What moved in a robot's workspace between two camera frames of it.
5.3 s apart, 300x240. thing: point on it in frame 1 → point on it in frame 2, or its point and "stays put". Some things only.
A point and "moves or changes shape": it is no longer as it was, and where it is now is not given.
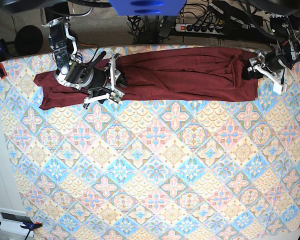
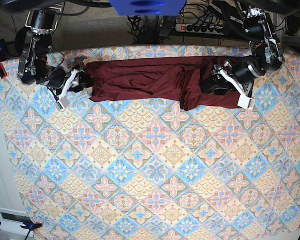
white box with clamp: [11, 220] stays put
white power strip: [199, 28] stays put
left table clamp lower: [30, 226] stays put
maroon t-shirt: [176, 75] moves or changes shape
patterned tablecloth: [159, 170] stays put
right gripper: [274, 62] → [245, 68]
